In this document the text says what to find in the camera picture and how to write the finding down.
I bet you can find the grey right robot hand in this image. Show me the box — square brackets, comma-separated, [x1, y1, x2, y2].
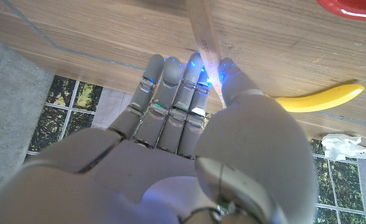
[0, 51, 319, 224]

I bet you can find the wooden toothbrush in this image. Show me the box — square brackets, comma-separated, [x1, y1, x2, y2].
[185, 0, 227, 110]

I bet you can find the yellow toy banana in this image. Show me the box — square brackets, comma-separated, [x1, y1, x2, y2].
[265, 83, 365, 113]

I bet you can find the red bowl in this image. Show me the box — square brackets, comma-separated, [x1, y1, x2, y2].
[316, 0, 366, 22]

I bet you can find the printed window backdrop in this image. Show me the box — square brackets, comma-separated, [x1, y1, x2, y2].
[26, 74, 366, 224]

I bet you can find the crumpled white tissue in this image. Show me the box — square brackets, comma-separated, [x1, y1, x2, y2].
[321, 133, 366, 161]

